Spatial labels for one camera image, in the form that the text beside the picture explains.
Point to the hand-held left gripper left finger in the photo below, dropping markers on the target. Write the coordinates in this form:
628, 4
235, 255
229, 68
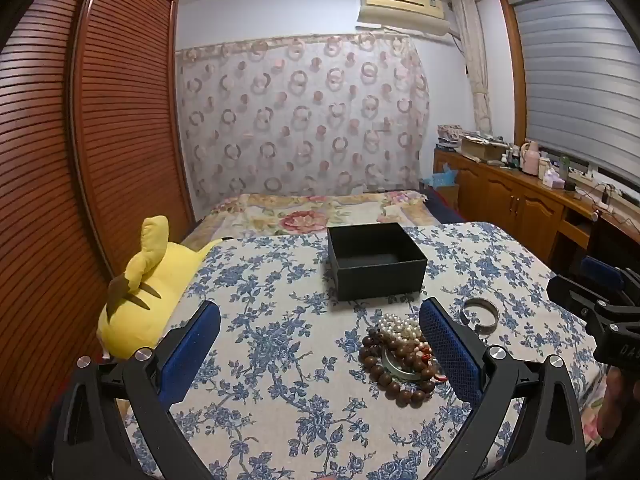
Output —
190, 355

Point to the pink tissue box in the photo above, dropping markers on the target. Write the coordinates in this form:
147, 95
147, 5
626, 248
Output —
552, 177

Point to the green bottle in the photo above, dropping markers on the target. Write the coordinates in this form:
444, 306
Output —
564, 167

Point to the cream air conditioner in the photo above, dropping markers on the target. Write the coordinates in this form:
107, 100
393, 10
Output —
400, 10

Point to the silver bangle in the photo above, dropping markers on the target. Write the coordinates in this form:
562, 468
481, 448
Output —
479, 314

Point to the pink kettle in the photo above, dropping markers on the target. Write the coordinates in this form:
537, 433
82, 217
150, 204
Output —
530, 159

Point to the pale green jade bangle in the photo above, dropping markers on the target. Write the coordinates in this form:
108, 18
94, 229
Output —
400, 369

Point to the yellow plush toy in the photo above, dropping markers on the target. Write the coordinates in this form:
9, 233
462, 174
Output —
145, 285

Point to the person's right hand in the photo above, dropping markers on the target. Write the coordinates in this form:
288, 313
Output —
622, 405

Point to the white power strip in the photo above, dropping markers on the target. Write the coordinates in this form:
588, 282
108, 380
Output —
606, 204

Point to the black box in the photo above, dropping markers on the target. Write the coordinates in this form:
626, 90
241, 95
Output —
375, 260

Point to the blue floral cloth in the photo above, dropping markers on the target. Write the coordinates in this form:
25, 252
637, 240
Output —
280, 340

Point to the grey window blind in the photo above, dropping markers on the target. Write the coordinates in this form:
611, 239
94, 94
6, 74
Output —
575, 75

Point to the cream tied curtain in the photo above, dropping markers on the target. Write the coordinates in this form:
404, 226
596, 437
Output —
474, 60

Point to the brown louvered wardrobe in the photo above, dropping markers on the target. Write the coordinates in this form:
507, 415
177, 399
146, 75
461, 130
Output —
100, 135

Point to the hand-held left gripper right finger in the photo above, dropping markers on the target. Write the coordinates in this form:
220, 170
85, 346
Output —
450, 355

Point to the folded floral cloth pile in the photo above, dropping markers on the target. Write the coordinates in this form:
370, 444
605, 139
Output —
449, 135

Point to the wooden cabinet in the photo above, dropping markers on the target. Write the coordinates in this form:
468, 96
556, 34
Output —
520, 205

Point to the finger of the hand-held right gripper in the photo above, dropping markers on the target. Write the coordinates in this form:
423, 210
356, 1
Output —
570, 292
602, 271

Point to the blue tissue pack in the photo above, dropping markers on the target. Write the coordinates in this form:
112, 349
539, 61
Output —
439, 178

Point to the pink floral bedspread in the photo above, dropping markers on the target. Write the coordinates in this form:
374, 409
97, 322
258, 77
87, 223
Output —
300, 212

